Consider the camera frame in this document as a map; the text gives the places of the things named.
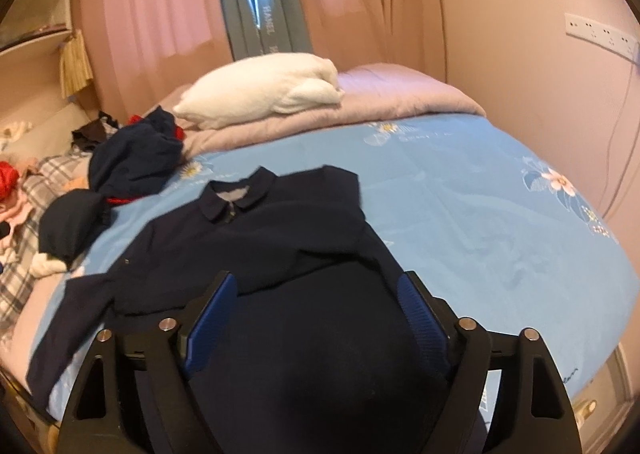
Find thin wall cable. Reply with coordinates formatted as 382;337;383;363
597;48;640;219

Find white fluffy pillow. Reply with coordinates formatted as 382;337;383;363
172;52;346;129

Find navy collared shirt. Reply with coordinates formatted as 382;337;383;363
26;165;488;454

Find white wall shelf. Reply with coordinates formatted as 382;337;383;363
0;0;76;59

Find dark clothes heap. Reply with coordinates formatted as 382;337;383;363
72;111;121;152

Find blue floral bed sheet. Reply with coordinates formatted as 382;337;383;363
47;114;640;415

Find white power strip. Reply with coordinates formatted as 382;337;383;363
565;12;638;59

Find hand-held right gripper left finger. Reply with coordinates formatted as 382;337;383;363
59;271;238;454

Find red knitted cloth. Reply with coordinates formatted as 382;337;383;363
0;160;25;202

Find navy clothes pile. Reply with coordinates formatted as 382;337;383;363
89;106;186;199

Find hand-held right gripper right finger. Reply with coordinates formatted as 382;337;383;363
397;270;583;454

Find lilac quilt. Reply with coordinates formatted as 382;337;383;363
145;62;487;159

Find small white cloth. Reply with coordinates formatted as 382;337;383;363
31;254;68;277

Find beige fringed cloth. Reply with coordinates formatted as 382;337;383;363
59;28;95;99

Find dark rounded garment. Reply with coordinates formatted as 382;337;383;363
37;189;113;265

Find plaid blanket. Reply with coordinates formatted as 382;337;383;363
0;154;96;335

